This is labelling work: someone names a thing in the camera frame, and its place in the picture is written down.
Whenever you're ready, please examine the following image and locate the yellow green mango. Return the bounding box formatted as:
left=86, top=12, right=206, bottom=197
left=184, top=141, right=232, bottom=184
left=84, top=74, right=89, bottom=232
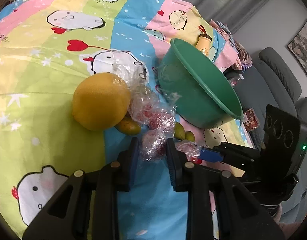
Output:
left=115, top=116, right=141, bottom=135

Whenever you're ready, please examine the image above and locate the yellow bottle red strap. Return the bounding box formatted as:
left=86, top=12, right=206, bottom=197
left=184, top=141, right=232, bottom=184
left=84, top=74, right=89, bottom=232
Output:
left=195, top=25, right=213, bottom=56

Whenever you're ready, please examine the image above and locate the clear plastic bottle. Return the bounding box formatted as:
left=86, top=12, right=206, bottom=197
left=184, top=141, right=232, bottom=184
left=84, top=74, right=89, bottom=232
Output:
left=228, top=74, right=244, bottom=87

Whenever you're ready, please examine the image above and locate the colourful cartoon bed sheet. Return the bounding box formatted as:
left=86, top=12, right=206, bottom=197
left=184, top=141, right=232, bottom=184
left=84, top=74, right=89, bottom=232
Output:
left=0, top=0, right=239, bottom=237

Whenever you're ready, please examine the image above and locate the red patterned snack packet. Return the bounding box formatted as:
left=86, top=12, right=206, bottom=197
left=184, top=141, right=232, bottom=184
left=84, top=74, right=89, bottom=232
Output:
left=242, top=108, right=260, bottom=132

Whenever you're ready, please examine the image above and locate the small green fruit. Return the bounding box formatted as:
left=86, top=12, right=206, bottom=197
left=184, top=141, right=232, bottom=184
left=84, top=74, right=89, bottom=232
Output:
left=173, top=122, right=185, bottom=141
left=185, top=131, right=195, bottom=142

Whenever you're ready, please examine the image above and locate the large yellow pomelo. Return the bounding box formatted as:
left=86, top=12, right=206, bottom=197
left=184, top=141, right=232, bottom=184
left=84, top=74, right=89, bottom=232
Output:
left=72, top=73, right=131, bottom=131

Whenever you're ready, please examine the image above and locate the green plastic basin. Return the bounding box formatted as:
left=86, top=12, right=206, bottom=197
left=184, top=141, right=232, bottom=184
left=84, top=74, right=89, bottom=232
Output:
left=156, top=38, right=242, bottom=129

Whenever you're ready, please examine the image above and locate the framed wall picture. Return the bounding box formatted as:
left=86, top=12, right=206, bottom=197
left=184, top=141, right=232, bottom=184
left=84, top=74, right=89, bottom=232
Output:
left=287, top=20, right=307, bottom=76

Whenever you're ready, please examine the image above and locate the grey sofa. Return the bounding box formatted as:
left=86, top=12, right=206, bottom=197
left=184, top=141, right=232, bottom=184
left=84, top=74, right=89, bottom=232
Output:
left=224, top=47, right=307, bottom=224

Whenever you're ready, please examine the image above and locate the red fruit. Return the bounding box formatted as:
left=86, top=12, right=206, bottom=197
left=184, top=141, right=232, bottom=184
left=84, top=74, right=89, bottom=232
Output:
left=148, top=108, right=176, bottom=133
left=175, top=140, right=202, bottom=164
left=128, top=85, right=160, bottom=125
left=140, top=128, right=167, bottom=161

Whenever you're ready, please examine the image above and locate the red fruit top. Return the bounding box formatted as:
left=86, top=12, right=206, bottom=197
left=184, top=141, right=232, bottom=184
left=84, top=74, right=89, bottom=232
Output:
left=128, top=85, right=160, bottom=125

